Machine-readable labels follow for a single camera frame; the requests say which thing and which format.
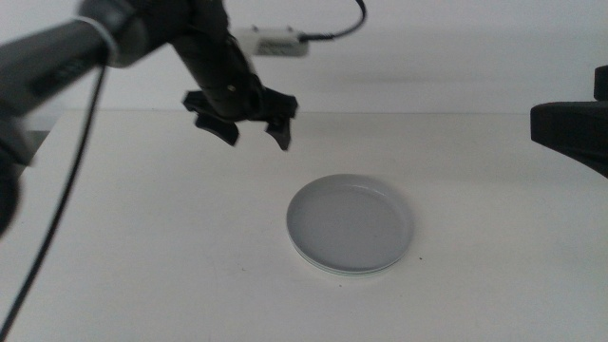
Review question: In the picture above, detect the green shallow bowl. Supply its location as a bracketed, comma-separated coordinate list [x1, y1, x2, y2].
[290, 241, 408, 276]

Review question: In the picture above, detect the grey shallow bowl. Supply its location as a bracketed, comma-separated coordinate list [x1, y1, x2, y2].
[285, 173, 414, 275]

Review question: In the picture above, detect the white shallow bowl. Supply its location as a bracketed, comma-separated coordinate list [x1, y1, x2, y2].
[296, 249, 403, 278]

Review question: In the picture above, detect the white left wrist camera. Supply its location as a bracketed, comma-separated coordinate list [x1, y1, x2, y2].
[232, 26, 310, 58]

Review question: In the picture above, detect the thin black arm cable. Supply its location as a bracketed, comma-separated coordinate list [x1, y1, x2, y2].
[0, 66, 108, 341]

